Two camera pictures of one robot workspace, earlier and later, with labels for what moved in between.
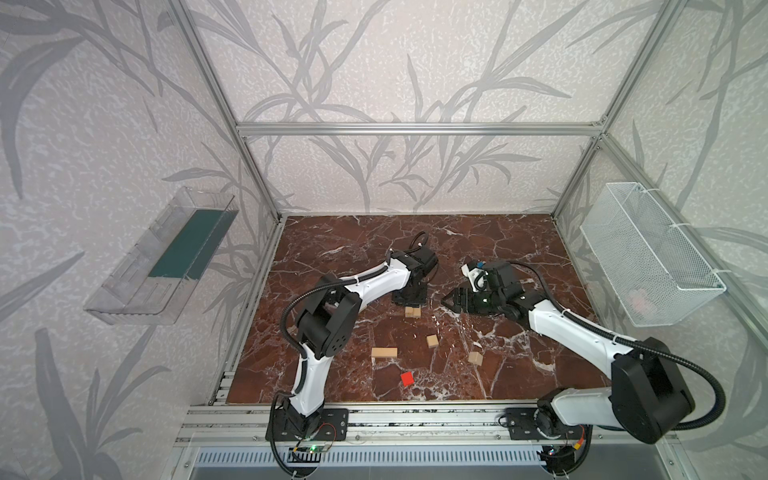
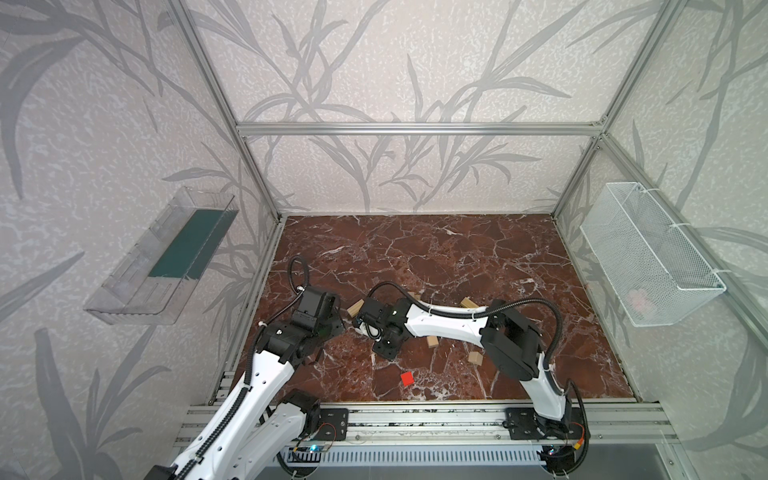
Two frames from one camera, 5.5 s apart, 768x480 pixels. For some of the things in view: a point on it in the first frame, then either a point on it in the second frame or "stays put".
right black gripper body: x=469 y=298 → x=372 y=327
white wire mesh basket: x=655 y=275 stays put
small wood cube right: x=475 y=358 stays put
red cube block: x=407 y=378 stays put
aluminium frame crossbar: x=425 y=129 stays put
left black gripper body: x=414 y=289 → x=332 y=327
